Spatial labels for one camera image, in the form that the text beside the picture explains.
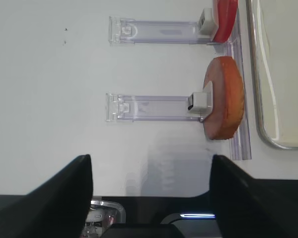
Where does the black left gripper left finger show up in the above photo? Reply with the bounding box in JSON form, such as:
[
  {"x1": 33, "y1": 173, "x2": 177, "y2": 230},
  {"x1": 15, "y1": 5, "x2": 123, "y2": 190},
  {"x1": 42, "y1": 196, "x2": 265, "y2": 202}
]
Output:
[{"x1": 0, "y1": 155, "x2": 93, "y2": 238}]

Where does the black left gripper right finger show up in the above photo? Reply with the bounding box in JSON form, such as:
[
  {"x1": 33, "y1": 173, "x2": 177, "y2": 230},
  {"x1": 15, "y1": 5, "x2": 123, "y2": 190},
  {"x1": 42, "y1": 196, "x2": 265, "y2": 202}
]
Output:
[{"x1": 210, "y1": 155, "x2": 298, "y2": 238}]

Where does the clear tomato pusher track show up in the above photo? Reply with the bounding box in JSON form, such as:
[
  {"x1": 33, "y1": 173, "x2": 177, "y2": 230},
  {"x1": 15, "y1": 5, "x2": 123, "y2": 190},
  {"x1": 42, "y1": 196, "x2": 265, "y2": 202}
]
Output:
[{"x1": 108, "y1": 8, "x2": 219, "y2": 45}]

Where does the red tomato slice standing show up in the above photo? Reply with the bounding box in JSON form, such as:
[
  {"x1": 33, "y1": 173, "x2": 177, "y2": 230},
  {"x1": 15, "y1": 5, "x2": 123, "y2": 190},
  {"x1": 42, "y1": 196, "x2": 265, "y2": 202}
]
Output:
[{"x1": 213, "y1": 0, "x2": 238, "y2": 43}]

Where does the left bun half standing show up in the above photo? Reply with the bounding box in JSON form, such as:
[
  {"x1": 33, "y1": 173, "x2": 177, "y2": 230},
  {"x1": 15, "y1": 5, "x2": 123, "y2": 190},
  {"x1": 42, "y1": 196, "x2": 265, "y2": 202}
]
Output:
[{"x1": 203, "y1": 56, "x2": 244, "y2": 140}]

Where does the clear left bun pusher track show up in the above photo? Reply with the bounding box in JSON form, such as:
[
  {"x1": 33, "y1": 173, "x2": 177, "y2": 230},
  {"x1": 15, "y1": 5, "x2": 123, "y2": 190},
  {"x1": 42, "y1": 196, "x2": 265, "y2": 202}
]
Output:
[{"x1": 106, "y1": 82, "x2": 213, "y2": 122}]

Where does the white rectangular tray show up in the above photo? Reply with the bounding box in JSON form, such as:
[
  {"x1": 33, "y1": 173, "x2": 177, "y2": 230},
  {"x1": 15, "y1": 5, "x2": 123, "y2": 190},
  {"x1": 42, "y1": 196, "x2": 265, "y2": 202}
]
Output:
[{"x1": 247, "y1": 0, "x2": 298, "y2": 150}]

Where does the left clear plastic rail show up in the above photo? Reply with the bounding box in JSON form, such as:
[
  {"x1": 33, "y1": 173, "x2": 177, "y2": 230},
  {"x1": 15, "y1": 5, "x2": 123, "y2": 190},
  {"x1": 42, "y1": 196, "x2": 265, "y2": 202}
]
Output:
[{"x1": 224, "y1": 13, "x2": 252, "y2": 161}]

